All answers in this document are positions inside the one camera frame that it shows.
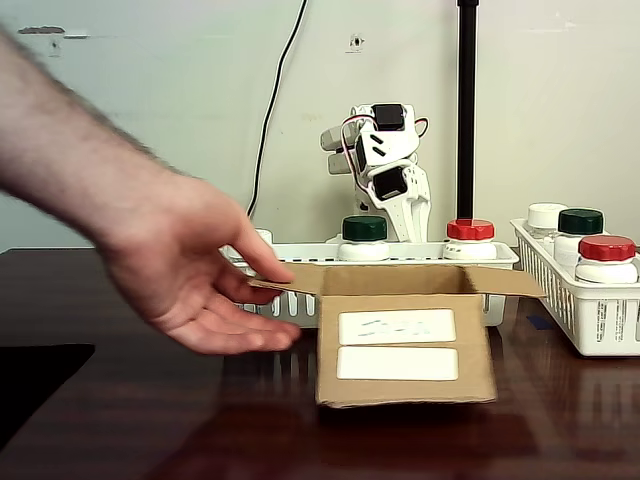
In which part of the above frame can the white bottle with green cap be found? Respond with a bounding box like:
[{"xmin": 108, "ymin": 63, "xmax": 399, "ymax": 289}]
[{"xmin": 337, "ymin": 214, "xmax": 391, "ymax": 262}]

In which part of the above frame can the brown cardboard box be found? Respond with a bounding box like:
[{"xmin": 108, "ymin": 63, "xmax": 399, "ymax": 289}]
[{"xmin": 247, "ymin": 263, "xmax": 549, "ymax": 409}]

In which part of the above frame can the hairy person's forearm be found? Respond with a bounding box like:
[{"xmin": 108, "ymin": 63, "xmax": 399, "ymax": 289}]
[{"xmin": 0, "ymin": 22, "xmax": 201, "ymax": 249}]

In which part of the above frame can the white plastic basket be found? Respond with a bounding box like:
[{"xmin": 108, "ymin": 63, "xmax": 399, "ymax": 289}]
[
  {"xmin": 509, "ymin": 218, "xmax": 640, "ymax": 357},
  {"xmin": 219, "ymin": 241, "xmax": 521, "ymax": 330}
]

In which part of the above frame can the white bottle with red cap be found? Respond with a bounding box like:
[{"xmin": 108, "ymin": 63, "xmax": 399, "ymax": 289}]
[
  {"xmin": 442, "ymin": 218, "xmax": 499, "ymax": 261},
  {"xmin": 573, "ymin": 234, "xmax": 640, "ymax": 285}
]

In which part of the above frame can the green cap bottle marked B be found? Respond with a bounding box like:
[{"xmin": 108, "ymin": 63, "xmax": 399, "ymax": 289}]
[{"xmin": 552, "ymin": 208, "xmax": 606, "ymax": 274}]

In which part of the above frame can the bare person's hand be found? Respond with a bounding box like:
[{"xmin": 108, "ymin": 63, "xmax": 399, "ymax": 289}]
[{"xmin": 92, "ymin": 172, "xmax": 304, "ymax": 357}]

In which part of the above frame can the black vertical pole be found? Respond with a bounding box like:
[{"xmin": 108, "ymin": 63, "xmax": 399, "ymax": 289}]
[{"xmin": 457, "ymin": 0, "xmax": 482, "ymax": 224}]

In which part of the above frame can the black hanging cable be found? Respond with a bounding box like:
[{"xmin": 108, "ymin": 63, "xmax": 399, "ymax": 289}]
[{"xmin": 243, "ymin": 0, "xmax": 309, "ymax": 219}]

